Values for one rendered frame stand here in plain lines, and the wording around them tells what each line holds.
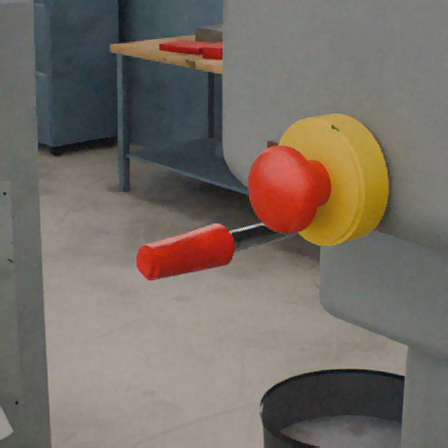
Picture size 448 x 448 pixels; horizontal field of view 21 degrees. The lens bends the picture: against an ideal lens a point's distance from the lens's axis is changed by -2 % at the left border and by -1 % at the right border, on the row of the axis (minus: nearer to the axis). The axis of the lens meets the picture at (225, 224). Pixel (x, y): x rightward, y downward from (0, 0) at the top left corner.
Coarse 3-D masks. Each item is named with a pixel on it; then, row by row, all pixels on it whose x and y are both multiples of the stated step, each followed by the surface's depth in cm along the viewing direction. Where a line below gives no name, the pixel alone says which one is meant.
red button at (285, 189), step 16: (256, 160) 55; (272, 160) 54; (288, 160) 53; (304, 160) 53; (256, 176) 54; (272, 176) 53; (288, 176) 53; (304, 176) 53; (320, 176) 54; (256, 192) 54; (272, 192) 54; (288, 192) 53; (304, 192) 53; (320, 192) 54; (256, 208) 55; (272, 208) 54; (288, 208) 53; (304, 208) 53; (272, 224) 54; (288, 224) 54; (304, 224) 54
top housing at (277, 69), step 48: (240, 0) 60; (288, 0) 58; (336, 0) 55; (384, 0) 53; (432, 0) 51; (240, 48) 61; (288, 48) 58; (336, 48) 56; (384, 48) 53; (432, 48) 51; (240, 96) 62; (288, 96) 59; (336, 96) 56; (384, 96) 54; (432, 96) 52; (240, 144) 63; (384, 144) 55; (432, 144) 52; (432, 192) 53; (432, 240) 54
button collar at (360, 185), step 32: (288, 128) 57; (320, 128) 55; (352, 128) 55; (320, 160) 55; (352, 160) 54; (384, 160) 54; (352, 192) 54; (384, 192) 54; (320, 224) 56; (352, 224) 54
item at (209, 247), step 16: (256, 224) 68; (160, 240) 64; (176, 240) 64; (192, 240) 64; (208, 240) 65; (224, 240) 65; (240, 240) 67; (256, 240) 67; (272, 240) 68; (144, 256) 63; (160, 256) 63; (176, 256) 63; (192, 256) 64; (208, 256) 65; (224, 256) 65; (144, 272) 63; (160, 272) 63; (176, 272) 64
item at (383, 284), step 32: (320, 256) 74; (352, 256) 71; (384, 256) 69; (416, 256) 67; (320, 288) 74; (352, 288) 72; (384, 288) 70; (416, 288) 68; (352, 320) 73; (384, 320) 70; (416, 320) 68
